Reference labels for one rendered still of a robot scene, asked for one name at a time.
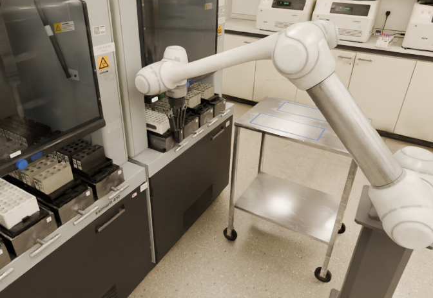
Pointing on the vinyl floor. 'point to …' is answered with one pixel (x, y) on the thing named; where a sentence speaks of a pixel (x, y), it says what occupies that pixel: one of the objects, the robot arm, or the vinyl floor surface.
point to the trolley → (290, 221)
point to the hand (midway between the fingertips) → (177, 135)
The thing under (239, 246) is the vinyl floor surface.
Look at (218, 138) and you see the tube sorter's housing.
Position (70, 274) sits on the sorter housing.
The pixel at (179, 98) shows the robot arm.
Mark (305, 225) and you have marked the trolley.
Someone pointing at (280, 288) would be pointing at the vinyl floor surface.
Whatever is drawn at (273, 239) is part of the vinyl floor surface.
